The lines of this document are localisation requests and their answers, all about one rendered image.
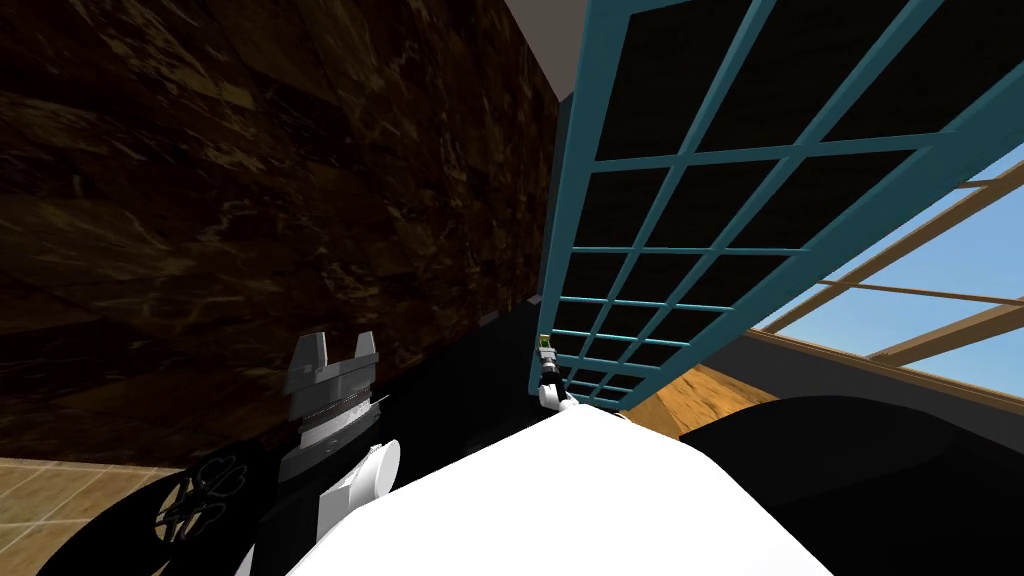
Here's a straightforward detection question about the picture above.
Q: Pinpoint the brown-framed window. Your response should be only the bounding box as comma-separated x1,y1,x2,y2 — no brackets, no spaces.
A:
755,142,1024,401

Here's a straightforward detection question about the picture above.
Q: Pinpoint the teal glass-paned door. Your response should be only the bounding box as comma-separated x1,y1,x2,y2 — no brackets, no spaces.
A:
527,0,1024,413

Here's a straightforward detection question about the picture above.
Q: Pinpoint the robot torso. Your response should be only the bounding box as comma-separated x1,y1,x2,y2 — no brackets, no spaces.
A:
286,333,835,576

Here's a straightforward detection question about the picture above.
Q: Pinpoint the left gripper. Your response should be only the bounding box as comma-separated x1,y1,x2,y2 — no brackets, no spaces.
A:
283,329,381,422

